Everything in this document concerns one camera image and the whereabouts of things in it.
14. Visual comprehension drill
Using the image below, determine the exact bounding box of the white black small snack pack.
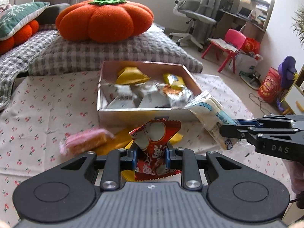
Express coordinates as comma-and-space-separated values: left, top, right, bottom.
168, 87, 194, 107

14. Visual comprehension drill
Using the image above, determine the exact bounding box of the purple toy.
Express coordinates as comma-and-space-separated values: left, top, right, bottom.
276, 56, 297, 113

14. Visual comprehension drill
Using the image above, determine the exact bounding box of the grey checkered large cushion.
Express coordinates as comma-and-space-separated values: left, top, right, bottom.
28, 25, 203, 76

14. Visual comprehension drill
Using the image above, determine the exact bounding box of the pink shallow cardboard box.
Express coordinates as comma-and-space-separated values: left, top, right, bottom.
97, 61, 202, 127

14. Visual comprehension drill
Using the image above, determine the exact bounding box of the white grey triangular snack pack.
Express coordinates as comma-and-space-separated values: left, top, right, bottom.
101, 83, 140, 109

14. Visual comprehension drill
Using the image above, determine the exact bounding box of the yellow snack pack front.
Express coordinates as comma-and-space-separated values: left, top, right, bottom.
115, 67, 150, 85

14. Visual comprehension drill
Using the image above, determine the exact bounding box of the white grey office chair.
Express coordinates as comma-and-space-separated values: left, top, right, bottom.
169, 0, 216, 52

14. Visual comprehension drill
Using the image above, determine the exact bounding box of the pink red child chair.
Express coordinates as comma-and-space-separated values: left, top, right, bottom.
201, 29, 247, 74

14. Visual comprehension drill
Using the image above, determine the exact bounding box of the orange yellow wrapper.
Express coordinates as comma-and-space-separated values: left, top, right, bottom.
159, 84, 182, 97

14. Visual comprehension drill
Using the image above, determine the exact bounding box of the large yellow snack pack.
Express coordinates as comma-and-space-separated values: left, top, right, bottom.
92, 127, 184, 156

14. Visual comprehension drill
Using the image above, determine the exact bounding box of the red white candy pack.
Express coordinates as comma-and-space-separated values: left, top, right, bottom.
129, 119, 182, 181

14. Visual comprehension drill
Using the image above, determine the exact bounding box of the wooden desk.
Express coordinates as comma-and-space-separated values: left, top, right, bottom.
211, 0, 275, 42

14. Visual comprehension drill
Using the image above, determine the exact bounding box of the white snack pack with text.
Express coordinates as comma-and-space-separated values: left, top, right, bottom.
131, 83, 171, 109

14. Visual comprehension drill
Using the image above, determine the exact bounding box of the small yellow blue pack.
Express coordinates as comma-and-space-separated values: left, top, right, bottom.
163, 73, 186, 89

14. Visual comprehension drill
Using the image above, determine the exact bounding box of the pink rice bar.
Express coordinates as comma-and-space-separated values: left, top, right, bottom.
59, 128, 115, 156

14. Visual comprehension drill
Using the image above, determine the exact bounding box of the small orange pumpkin cushion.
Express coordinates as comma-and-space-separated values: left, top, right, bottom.
0, 20, 40, 55

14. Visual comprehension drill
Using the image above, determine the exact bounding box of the red snack bag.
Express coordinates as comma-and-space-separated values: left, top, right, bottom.
258, 67, 281, 104

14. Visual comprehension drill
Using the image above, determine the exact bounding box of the green leaf pattern pillow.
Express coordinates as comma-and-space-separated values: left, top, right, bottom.
1, 2, 50, 41

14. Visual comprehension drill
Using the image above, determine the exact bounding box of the grey sofa backrest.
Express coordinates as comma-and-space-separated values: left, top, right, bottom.
36, 3, 71, 25

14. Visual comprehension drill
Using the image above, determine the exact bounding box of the white blue long snack pack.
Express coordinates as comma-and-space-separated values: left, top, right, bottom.
185, 91, 240, 150

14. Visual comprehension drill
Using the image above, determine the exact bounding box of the orange pumpkin plush cushion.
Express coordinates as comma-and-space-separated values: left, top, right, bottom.
55, 0, 154, 43

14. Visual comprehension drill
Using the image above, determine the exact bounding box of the grey checkered sofa blanket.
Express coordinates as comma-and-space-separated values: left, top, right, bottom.
1, 30, 58, 110

